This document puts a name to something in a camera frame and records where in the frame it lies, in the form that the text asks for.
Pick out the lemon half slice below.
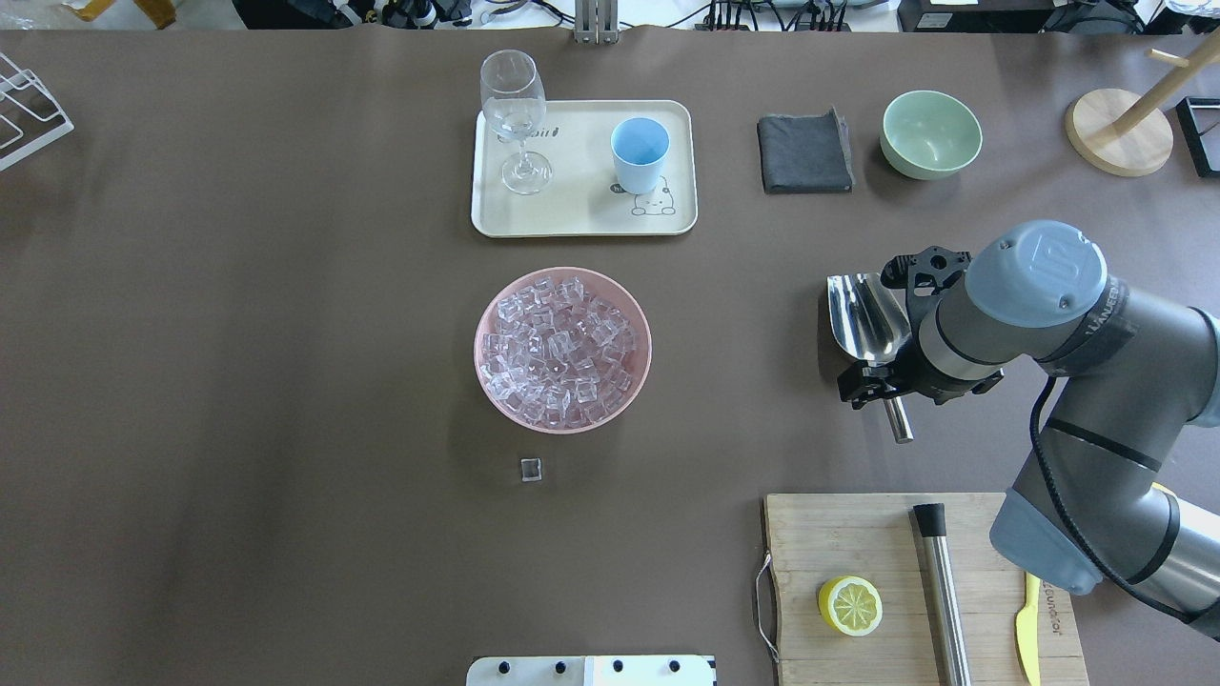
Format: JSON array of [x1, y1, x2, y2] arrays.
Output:
[[817, 575, 885, 637]]

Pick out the aluminium frame post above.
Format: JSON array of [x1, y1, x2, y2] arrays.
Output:
[[573, 0, 620, 45]]

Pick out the wooden cup tree stand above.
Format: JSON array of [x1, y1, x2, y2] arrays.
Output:
[[1065, 31, 1219, 177]]

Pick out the steel muddler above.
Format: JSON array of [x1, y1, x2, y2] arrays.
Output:
[[913, 502, 974, 685]]

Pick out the folded grey cloth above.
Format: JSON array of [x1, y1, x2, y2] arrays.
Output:
[[756, 107, 855, 194]]

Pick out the white cup rack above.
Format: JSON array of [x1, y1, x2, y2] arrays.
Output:
[[1, 52, 74, 171]]

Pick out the bamboo cutting board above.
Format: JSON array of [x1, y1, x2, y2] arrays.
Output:
[[755, 492, 1089, 686]]

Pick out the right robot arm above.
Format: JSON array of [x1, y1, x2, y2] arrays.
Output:
[[838, 220, 1219, 638]]

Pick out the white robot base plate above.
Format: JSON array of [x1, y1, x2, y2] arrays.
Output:
[[465, 653, 719, 685]]

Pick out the clear wine glass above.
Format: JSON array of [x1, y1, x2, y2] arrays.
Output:
[[479, 50, 553, 195]]

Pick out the cream serving tray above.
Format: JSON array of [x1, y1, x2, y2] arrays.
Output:
[[471, 100, 699, 238]]

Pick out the yellow plastic knife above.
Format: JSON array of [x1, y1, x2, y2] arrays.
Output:
[[1014, 572, 1042, 685]]

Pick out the light blue cup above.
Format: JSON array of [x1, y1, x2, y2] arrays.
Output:
[[610, 117, 670, 195]]

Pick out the green ceramic bowl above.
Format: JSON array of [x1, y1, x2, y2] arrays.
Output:
[[881, 92, 982, 181]]

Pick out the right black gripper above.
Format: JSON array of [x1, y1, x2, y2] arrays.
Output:
[[875, 247, 1004, 405]]

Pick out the steel ice scoop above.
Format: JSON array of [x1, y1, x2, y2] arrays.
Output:
[[826, 272, 914, 444]]

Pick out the loose clear ice cube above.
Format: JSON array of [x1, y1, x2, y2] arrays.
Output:
[[519, 457, 543, 483]]

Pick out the black tray with glasses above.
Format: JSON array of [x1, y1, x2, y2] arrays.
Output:
[[1175, 96, 1219, 179]]

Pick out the pink bowl of ice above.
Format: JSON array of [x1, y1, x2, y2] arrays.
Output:
[[472, 269, 651, 435]]

